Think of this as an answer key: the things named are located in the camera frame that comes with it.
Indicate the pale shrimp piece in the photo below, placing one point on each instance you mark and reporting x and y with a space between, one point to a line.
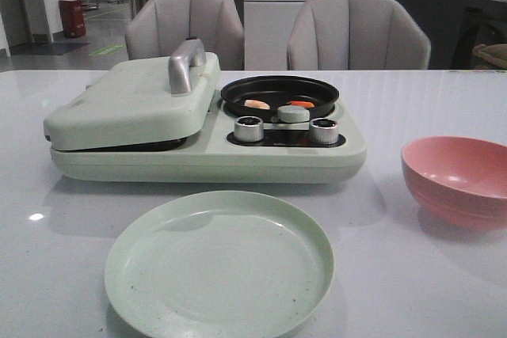
251 103

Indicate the orange shrimp piece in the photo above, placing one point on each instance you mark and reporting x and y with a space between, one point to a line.
304 104

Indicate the green sandwich maker lid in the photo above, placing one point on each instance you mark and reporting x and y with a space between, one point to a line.
138 102

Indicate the pink bowl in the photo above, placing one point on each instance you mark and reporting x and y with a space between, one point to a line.
458 179

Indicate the green breakfast maker base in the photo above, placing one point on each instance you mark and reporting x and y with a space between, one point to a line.
285 155

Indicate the left silver knob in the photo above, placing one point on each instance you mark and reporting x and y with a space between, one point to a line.
248 129

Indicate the silver knob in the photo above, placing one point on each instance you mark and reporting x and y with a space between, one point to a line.
248 129
323 131

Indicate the black round frying pan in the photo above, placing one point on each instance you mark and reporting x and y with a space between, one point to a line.
277 91

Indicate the right silver knob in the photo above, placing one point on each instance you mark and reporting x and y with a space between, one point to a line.
323 131

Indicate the light green plate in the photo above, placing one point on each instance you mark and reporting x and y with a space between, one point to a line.
220 264

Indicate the beige chair right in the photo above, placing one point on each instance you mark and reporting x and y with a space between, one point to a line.
356 35

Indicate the beige chair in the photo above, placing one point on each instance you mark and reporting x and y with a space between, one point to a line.
356 35
161 25

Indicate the beige chair left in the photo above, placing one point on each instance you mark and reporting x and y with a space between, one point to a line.
161 25

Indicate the white refrigerator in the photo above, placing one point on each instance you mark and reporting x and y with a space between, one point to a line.
268 25

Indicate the red trash bin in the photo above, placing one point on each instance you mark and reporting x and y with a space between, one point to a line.
72 18

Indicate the dark kitchen counter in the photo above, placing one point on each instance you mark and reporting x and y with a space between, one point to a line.
455 27

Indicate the beige cushion at right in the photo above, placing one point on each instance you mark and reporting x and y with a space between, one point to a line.
490 57

